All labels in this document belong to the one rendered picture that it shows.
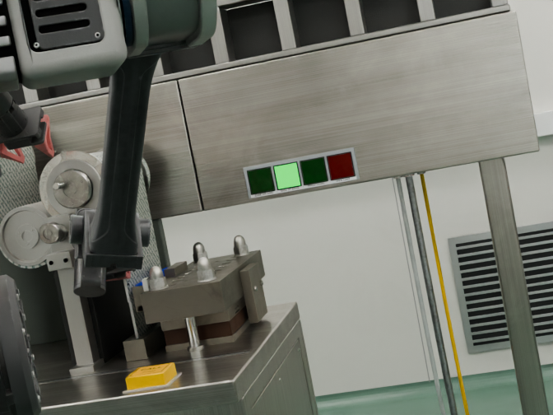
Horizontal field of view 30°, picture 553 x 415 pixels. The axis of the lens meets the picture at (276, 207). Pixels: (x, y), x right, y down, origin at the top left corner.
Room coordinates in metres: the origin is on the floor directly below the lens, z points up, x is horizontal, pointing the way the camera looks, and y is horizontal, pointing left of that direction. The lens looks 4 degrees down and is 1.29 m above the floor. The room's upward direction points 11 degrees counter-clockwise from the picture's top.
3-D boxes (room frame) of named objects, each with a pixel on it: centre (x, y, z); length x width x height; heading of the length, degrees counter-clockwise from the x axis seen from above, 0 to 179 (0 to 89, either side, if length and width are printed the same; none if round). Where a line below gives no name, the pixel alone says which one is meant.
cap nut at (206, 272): (1.98, 0.16, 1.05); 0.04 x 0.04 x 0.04
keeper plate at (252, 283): (2.14, 0.08, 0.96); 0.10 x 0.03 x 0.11; 169
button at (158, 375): (1.76, 0.27, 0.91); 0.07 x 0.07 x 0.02; 79
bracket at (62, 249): (1.99, 0.42, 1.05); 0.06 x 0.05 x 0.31; 169
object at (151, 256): (2.12, 0.30, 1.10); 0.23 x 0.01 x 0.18; 169
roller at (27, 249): (2.16, 0.47, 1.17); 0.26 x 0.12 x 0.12; 169
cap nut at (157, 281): (1.98, 0.25, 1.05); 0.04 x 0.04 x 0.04
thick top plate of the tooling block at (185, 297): (2.14, 0.17, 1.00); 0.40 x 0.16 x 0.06; 169
